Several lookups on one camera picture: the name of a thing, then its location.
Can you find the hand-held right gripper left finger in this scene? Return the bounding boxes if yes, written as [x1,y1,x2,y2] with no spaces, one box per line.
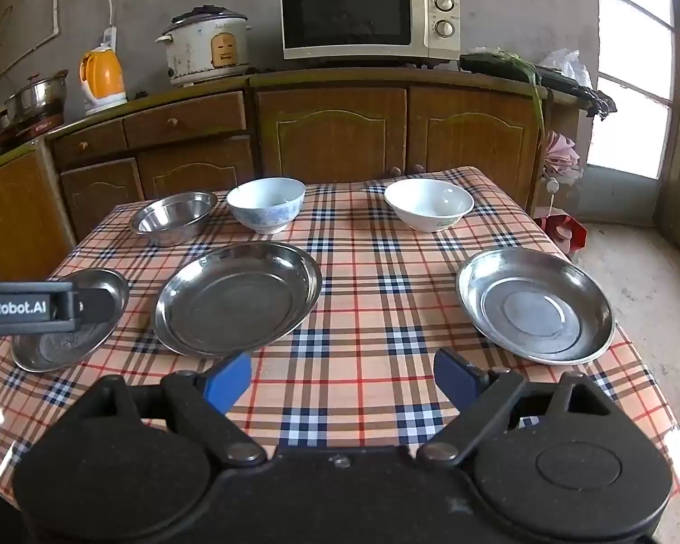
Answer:
[82,351,267,468]

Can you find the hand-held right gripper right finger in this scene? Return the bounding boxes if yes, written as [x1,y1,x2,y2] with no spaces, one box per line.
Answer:
[416,347,618,466]

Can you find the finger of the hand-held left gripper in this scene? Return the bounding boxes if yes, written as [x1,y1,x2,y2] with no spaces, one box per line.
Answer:
[78,288,119,324]

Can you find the small steel plate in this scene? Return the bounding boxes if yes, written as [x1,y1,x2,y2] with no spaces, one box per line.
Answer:
[11,268,131,373]

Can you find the large steel plate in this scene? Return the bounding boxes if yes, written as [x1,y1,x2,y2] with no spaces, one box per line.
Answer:
[456,248,616,364]
[153,242,324,358]

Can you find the steel bowl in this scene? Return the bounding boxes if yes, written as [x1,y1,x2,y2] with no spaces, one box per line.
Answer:
[129,191,219,247]

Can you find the white ceramic bowl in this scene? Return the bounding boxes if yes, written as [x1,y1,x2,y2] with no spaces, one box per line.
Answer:
[384,180,475,233]

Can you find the blue patterned ceramic bowl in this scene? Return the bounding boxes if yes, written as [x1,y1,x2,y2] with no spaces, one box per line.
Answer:
[227,177,307,235]

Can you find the plaid tablecloth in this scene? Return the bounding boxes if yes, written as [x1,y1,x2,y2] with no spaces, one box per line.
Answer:
[0,167,680,494]

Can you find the red black induction cooker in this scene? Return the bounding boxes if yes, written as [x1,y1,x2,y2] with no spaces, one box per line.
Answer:
[0,113,66,140]

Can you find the steel pot with lid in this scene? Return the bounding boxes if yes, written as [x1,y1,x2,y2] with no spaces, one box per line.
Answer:
[5,69,70,126]

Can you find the orange electric kettle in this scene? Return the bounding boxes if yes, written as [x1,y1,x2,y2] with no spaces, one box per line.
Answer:
[79,45,128,115]

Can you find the pink hanging bag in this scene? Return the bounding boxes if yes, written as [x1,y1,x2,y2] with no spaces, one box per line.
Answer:
[544,131,582,185]

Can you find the wooden kitchen cabinet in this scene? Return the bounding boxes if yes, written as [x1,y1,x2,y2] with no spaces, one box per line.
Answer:
[0,65,582,278]

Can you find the white rice cooker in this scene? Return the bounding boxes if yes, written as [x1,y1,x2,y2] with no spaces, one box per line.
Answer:
[155,7,253,87]

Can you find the green onion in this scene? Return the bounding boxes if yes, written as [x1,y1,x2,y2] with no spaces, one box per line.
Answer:
[487,48,545,137]

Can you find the dark flat tray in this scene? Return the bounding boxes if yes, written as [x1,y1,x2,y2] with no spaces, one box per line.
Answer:
[459,53,616,120]

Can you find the white plastic bag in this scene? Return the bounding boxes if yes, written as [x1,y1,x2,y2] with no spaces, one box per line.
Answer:
[538,48,593,88]

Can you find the white microwave oven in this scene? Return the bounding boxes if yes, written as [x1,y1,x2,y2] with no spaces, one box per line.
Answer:
[279,0,461,61]

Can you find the window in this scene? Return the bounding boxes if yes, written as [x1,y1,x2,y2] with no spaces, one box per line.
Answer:
[592,0,680,182]

